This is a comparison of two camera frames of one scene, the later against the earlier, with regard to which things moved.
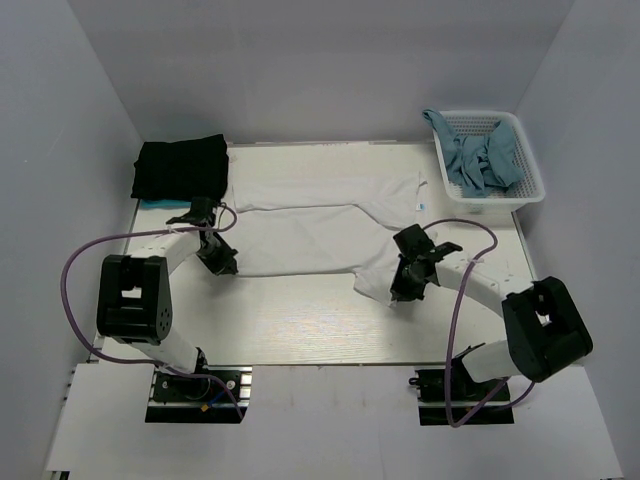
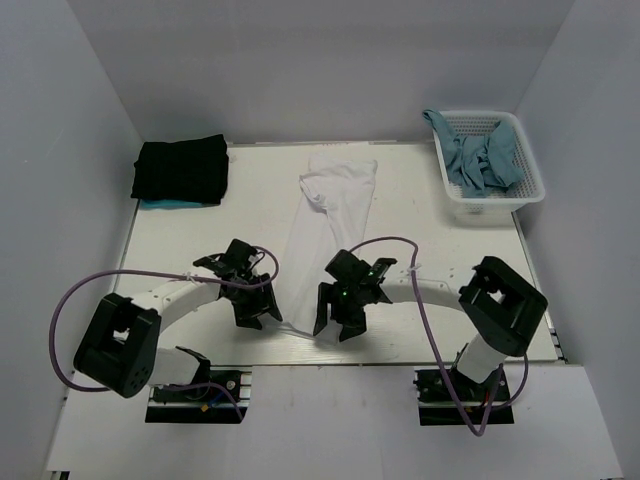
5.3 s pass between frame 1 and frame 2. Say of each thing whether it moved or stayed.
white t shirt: moved
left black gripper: moved
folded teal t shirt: stayed
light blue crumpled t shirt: stayed
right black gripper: moved
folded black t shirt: stayed
